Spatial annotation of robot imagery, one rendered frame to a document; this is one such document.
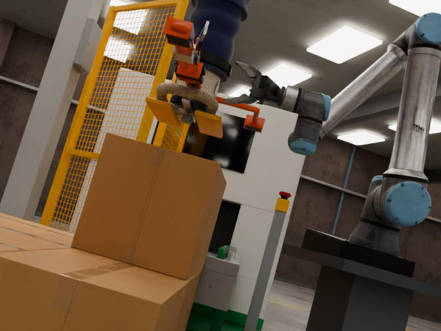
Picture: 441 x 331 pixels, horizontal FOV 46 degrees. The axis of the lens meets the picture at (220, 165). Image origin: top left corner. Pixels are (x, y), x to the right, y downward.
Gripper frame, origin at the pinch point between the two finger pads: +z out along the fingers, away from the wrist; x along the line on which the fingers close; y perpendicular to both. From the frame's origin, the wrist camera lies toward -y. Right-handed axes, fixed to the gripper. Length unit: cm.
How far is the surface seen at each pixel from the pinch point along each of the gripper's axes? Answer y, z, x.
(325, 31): 558, -72, 274
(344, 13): 487, -83, 274
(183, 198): -5.3, 3.2, -44.2
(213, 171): -5.6, -4.1, -33.1
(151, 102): 9.5, 25.7, -12.8
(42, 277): -65, 21, -71
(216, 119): 9.5, 0.9, -12.7
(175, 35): -37.8, 14.6, -2.6
